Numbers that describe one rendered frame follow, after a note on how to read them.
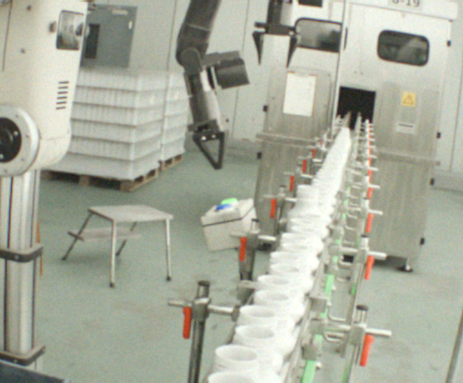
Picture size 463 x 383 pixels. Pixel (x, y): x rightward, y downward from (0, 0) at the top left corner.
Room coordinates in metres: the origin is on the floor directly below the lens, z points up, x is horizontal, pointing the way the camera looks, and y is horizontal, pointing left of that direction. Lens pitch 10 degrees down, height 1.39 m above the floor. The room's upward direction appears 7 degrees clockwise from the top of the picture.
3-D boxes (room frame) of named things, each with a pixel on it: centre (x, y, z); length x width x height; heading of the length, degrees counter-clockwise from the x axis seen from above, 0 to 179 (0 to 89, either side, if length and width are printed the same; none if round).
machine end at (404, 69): (6.31, -0.94, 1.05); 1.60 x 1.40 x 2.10; 171
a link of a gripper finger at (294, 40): (1.74, -0.08, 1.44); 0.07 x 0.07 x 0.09; 81
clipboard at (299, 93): (5.62, -0.41, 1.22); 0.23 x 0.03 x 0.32; 81
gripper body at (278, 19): (1.75, -0.06, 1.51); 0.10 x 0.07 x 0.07; 81
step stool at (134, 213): (4.66, 0.68, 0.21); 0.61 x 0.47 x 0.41; 44
